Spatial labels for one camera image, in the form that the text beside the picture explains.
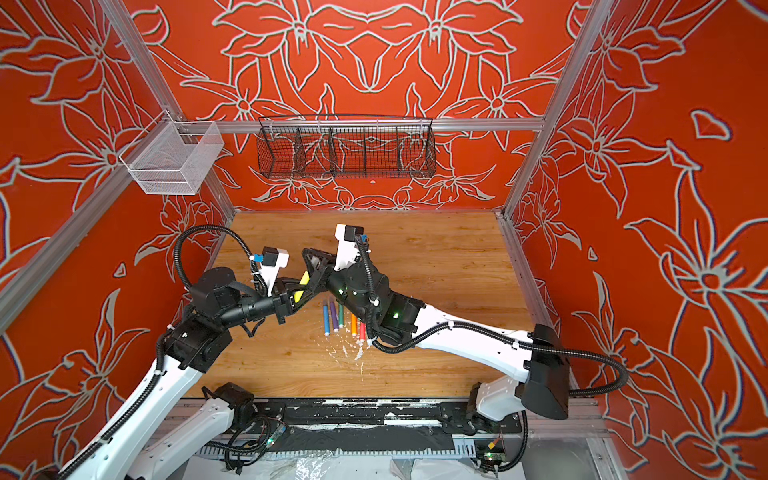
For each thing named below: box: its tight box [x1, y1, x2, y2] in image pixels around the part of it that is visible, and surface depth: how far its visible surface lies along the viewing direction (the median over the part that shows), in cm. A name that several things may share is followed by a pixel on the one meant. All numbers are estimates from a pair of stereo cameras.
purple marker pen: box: [330, 301, 339, 332], surface depth 92 cm
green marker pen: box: [338, 303, 345, 329], surface depth 91 cm
